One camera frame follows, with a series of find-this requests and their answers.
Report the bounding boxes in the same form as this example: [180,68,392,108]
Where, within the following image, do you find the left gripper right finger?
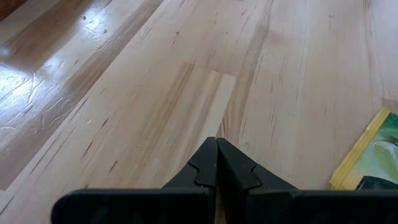
[216,138,398,224]

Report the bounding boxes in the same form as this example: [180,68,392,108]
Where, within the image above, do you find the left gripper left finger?
[51,136,218,224]

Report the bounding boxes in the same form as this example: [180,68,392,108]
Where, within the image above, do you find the yellow green lemon tea bag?
[329,107,398,191]

